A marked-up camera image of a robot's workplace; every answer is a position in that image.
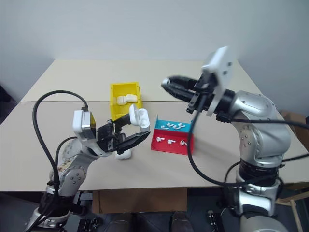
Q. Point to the brown cardboard box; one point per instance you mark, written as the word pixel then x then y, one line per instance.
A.
pixel 140 200
pixel 297 125

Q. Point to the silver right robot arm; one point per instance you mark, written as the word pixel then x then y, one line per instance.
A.
pixel 256 111

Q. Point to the dark rounded shape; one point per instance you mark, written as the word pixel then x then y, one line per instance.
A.
pixel 119 223
pixel 181 222

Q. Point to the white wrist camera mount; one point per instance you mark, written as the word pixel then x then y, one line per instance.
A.
pixel 220 70
pixel 80 125

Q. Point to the closed white earbud case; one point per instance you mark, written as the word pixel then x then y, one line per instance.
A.
pixel 121 100
pixel 124 155
pixel 131 98

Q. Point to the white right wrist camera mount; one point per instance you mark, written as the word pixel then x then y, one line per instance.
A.
pixel 220 70

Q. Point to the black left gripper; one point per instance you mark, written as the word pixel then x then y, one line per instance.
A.
pixel 107 137

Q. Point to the white earbud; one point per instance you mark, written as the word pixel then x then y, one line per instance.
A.
pixel 159 139
pixel 181 125
pixel 182 143
pixel 164 127
pixel 170 125
pixel 170 141
pixel 176 127

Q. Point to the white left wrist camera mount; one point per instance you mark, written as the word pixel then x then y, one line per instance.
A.
pixel 80 125

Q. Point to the red plastic tray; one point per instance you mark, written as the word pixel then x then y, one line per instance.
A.
pixel 169 148

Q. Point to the white earbud case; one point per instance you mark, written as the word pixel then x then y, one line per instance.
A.
pixel 131 98
pixel 142 119
pixel 121 100
pixel 124 155

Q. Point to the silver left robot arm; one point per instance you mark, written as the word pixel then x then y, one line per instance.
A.
pixel 74 174

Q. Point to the light wooden frame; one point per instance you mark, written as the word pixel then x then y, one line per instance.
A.
pixel 293 201

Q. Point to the yellow plastic bin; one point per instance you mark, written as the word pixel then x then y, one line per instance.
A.
pixel 116 111

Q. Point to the blue plastic tray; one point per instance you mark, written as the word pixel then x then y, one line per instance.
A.
pixel 159 123

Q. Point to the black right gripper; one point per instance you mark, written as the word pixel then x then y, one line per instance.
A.
pixel 205 91

